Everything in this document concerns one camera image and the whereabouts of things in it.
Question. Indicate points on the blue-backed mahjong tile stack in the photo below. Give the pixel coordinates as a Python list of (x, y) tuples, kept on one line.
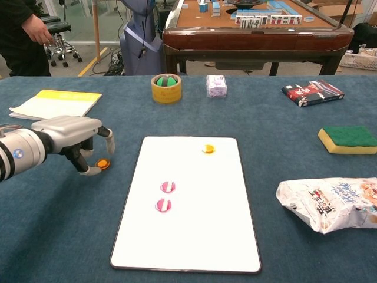
[(216, 9), (203, 8)]

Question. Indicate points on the green and yellow sponge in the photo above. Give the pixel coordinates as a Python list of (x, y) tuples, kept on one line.
[(347, 138)]

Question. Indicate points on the blue felt table cloth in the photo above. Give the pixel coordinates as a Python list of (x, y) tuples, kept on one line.
[(265, 132)]

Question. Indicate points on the white plastic basket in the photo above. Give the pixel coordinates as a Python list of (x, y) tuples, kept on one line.
[(359, 62)]

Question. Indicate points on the white snack bag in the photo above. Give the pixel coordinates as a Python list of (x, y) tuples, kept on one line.
[(324, 203)]

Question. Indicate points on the black tripod stand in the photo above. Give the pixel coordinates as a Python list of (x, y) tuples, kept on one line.
[(346, 13)]

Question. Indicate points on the person in black clothes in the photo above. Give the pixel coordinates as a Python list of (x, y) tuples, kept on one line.
[(17, 44)]

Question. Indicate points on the black bag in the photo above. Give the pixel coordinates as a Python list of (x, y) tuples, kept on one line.
[(365, 36)]

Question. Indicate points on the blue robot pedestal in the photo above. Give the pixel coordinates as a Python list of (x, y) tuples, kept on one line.
[(138, 50)]

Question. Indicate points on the wooden pole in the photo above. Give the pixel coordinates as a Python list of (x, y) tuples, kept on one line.
[(96, 29)]

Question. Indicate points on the brown mahjong table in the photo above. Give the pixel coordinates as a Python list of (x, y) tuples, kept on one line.
[(250, 41)]

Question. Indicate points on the yellow and white notebook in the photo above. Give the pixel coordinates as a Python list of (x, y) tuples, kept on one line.
[(59, 103)]

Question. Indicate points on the single blue-backed mahjong tile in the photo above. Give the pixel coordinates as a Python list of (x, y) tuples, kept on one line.
[(308, 19)]

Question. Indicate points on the orange round magnet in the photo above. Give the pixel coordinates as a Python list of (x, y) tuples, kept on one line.
[(103, 163), (208, 148)]

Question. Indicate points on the long blue-backed tile row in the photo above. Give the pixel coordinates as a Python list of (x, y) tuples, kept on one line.
[(279, 6)]

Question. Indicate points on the dark patterned card box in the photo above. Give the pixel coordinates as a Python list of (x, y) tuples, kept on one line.
[(312, 93)]

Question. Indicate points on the pink round magnet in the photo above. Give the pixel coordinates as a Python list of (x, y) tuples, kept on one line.
[(168, 187), (162, 205)]

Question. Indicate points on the black rolling stool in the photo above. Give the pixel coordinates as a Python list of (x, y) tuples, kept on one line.
[(60, 27)]

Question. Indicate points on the green and black ball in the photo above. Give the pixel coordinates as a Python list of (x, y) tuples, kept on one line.
[(161, 81)]

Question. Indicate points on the white rectangular board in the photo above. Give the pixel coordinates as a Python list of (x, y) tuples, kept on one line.
[(200, 221)]

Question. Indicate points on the white-faced mahjong tile row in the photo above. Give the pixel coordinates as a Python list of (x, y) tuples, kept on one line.
[(279, 20)]

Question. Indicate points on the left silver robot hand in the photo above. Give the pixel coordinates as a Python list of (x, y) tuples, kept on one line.
[(67, 129)]

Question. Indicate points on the tan packing tape roll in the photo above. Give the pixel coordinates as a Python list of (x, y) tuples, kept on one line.
[(166, 95)]

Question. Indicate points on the dark round table tray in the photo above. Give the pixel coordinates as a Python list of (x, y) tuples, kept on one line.
[(244, 3)]

